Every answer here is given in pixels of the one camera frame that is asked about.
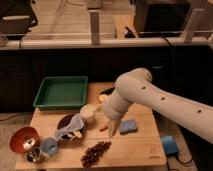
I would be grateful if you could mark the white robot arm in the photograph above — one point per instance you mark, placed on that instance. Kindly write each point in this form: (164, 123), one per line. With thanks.
(136, 86)

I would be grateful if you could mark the blue grey cloth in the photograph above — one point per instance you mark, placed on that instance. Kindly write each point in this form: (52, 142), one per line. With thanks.
(71, 126)

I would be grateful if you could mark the red bowl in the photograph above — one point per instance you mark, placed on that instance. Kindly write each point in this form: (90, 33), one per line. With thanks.
(20, 136)

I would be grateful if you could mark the blue tape roll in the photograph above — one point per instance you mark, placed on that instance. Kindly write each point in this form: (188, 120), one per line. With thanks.
(169, 145)

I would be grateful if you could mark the grey metal post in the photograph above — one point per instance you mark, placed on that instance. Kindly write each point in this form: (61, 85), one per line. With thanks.
(94, 23)

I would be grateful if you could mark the black handled utensil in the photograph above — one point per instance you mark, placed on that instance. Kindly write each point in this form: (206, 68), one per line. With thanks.
(107, 91)

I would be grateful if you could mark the orange apple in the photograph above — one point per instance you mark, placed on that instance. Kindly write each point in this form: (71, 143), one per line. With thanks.
(102, 98)

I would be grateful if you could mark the small metal cup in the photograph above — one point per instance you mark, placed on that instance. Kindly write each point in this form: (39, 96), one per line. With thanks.
(35, 155)

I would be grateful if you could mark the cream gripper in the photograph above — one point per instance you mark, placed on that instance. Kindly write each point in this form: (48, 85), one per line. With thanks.
(113, 125)

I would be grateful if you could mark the black chair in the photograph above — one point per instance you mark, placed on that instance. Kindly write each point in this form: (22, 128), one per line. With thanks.
(17, 17)

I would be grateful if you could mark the blue plastic cup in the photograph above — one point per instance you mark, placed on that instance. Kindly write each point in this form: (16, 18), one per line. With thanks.
(49, 146)

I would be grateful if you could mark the green plastic tray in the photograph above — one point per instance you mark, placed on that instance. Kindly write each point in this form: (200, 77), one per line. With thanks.
(62, 92)

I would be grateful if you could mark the wooden table board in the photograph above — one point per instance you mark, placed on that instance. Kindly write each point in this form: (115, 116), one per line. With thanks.
(131, 151)

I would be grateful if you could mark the blue sponge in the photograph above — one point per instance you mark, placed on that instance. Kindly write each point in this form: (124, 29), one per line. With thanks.
(127, 126)

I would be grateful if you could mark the white cup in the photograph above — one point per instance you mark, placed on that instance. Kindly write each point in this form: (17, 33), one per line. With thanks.
(87, 113)

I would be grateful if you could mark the bunch of dark grapes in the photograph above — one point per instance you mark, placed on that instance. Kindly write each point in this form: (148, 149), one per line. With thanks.
(93, 154)

